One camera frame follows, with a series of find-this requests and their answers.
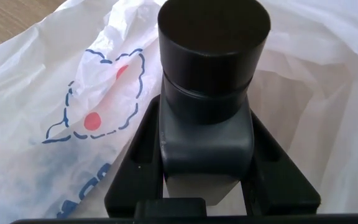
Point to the black bottle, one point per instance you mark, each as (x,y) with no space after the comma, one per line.
(210,93)

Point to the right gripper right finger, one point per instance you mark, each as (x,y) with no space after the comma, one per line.
(278,183)

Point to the white plastic shopping bag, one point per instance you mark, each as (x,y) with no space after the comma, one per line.
(73,109)

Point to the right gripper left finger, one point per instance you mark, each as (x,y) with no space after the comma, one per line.
(135,174)

